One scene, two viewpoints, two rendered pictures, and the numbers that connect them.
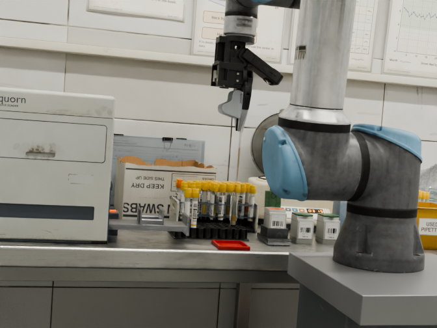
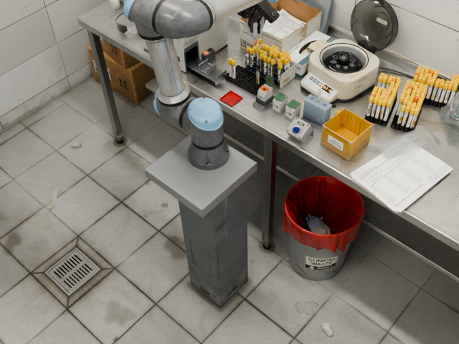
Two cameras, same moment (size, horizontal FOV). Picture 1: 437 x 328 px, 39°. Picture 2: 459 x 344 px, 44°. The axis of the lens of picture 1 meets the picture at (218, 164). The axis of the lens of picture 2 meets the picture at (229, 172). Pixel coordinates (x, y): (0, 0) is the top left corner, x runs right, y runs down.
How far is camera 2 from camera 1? 2.03 m
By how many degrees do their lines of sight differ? 67
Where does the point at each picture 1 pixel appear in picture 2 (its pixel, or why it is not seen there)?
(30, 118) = not seen: hidden behind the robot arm
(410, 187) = (199, 139)
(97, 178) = (178, 46)
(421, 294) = (162, 181)
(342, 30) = (158, 69)
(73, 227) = not seen: hidden behind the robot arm
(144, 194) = (248, 38)
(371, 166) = (182, 123)
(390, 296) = (152, 175)
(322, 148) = (162, 108)
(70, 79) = not seen: outside the picture
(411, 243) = (201, 159)
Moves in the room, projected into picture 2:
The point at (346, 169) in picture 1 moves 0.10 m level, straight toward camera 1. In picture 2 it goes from (173, 119) to (146, 127)
